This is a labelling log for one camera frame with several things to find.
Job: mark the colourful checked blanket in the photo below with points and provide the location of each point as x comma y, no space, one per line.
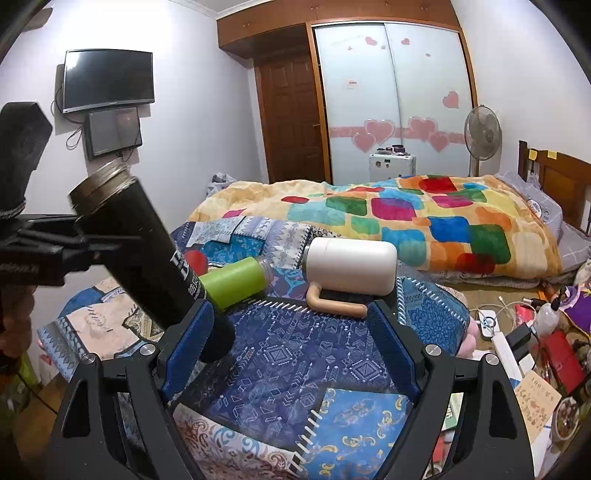
415,221

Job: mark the blue patchwork blanket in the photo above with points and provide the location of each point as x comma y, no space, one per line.
286,369

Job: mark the grey pillow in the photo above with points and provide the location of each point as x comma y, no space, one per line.
542,207

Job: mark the red book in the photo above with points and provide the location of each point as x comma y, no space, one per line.
563,360

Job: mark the wardrobe with frosted sliding doors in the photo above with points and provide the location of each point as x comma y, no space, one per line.
397,83

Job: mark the black wall television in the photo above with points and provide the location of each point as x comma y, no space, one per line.
108,81

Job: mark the purple cloth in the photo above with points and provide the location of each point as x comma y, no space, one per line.
579,309

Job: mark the white squeeze bottle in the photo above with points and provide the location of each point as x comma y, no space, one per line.
547,321

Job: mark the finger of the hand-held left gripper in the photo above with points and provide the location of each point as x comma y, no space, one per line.
37,272
60,242

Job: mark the black thermos flask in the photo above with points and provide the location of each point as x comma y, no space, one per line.
147,258

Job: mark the patterned bowl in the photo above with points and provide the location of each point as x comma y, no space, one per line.
567,417

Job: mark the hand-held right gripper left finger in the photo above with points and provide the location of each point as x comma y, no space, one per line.
184,355

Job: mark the wooden bed headboard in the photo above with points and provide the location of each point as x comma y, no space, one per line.
561,184

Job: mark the green bottle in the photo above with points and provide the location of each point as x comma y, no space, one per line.
233,281

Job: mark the small black monitor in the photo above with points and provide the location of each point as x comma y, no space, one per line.
113,131

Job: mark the black power adapter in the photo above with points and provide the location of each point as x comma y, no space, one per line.
524,334

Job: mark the handwritten paper card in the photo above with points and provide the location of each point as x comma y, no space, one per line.
535,404

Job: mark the standing fan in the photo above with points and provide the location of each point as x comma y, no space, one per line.
483,131

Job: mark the pink plush toy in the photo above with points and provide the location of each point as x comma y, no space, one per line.
468,341

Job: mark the brown wooden door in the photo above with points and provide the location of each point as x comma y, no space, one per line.
291,124

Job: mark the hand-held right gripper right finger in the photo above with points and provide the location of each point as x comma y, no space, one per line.
392,353

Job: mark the white power strip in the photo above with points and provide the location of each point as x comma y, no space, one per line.
505,357

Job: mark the person's left hand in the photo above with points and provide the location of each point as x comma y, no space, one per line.
14,323

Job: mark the small white cabinet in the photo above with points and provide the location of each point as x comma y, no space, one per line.
391,167

